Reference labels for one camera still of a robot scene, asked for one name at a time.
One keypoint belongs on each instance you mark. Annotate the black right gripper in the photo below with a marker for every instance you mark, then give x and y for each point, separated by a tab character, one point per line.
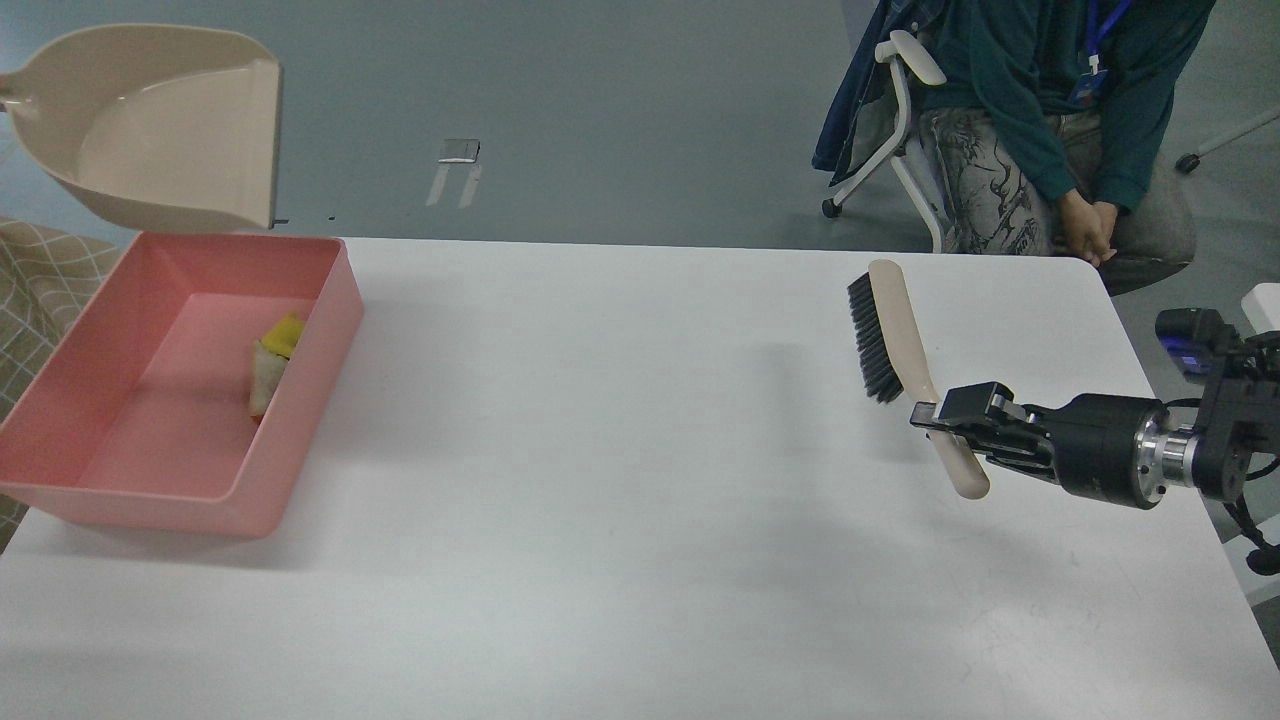
1090	446

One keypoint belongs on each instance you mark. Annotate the beige hand brush black bristles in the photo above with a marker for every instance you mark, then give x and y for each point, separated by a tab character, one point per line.
892	362

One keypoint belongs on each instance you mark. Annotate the yellow sponge piece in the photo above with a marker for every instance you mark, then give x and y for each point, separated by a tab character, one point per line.
282	339

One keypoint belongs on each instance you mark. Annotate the toast bread slice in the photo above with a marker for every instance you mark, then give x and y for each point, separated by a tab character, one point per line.
268	369

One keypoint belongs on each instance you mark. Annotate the beige plastic dustpan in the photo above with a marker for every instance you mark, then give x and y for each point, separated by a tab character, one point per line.
158	128

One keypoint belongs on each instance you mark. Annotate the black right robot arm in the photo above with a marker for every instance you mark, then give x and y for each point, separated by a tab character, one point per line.
1236	419

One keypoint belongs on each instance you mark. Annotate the pink plastic bin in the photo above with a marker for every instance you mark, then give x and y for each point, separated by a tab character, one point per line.
140	418

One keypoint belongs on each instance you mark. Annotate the seated person in teal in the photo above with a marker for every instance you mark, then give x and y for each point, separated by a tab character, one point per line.
1047	133

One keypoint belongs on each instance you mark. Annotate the white chair base leg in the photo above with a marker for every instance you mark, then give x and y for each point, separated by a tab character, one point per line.
1190	161

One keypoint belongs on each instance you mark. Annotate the white office chair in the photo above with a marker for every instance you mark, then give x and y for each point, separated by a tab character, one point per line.
894	138

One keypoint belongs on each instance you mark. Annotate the grey floor socket plate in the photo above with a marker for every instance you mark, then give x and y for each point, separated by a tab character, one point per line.
459	151

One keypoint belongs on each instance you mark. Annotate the beige checkered cloth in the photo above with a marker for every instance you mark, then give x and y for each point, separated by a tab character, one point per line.
47	277

